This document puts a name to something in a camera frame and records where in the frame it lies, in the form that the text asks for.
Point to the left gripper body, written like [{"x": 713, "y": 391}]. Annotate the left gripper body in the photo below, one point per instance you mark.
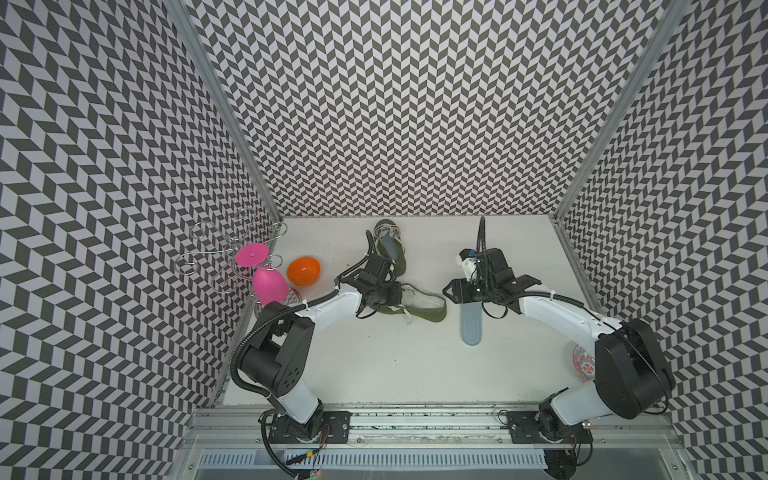
[{"x": 387, "y": 293}]

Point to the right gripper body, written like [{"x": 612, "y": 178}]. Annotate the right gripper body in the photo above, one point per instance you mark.
[{"x": 469, "y": 291}]

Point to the blue insole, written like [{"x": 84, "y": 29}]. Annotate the blue insole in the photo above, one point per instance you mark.
[{"x": 471, "y": 318}]

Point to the green shoe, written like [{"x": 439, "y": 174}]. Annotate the green shoe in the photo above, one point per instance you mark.
[
  {"x": 417, "y": 303},
  {"x": 388, "y": 243}
]

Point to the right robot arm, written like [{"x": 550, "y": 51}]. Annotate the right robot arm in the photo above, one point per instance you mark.
[{"x": 631, "y": 372}]

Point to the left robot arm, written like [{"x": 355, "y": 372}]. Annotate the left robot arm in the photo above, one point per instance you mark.
[{"x": 271, "y": 358}]

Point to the orange plastic cup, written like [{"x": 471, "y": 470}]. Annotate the orange plastic cup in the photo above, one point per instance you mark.
[{"x": 304, "y": 271}]

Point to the pink plastic wine glass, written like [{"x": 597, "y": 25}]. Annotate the pink plastic wine glass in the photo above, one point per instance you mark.
[{"x": 268, "y": 284}]

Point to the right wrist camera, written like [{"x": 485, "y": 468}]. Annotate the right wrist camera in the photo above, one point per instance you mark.
[{"x": 467, "y": 260}]

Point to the wire glass rack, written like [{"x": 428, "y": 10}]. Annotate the wire glass rack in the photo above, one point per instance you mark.
[{"x": 214, "y": 244}]

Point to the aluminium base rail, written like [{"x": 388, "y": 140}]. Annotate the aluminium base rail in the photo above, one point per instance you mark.
[{"x": 452, "y": 426}]

